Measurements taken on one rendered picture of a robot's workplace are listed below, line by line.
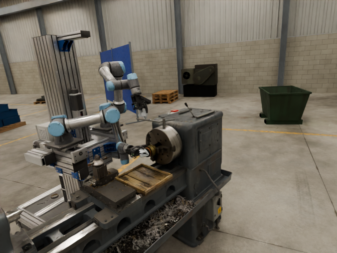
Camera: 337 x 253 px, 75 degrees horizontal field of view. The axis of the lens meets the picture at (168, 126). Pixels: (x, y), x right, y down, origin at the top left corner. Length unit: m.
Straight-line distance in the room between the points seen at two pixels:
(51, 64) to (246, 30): 10.25
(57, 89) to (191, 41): 10.46
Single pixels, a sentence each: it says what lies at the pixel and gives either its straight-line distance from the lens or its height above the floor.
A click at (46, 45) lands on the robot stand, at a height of 1.94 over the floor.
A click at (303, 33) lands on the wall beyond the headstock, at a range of 11.67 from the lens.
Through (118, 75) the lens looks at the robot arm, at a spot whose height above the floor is 1.66.
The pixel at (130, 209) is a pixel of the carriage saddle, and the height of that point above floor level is 0.89.
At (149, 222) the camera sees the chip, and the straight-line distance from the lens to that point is 1.91.
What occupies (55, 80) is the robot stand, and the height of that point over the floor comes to 1.66.
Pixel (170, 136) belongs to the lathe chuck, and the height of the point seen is 1.18.
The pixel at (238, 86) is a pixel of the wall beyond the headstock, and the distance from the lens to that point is 11.70.
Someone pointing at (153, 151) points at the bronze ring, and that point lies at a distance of 1.75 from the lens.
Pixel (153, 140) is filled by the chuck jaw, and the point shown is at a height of 1.14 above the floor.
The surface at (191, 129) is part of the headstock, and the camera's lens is 1.80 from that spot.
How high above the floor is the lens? 1.76
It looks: 16 degrees down
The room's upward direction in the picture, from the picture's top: 4 degrees counter-clockwise
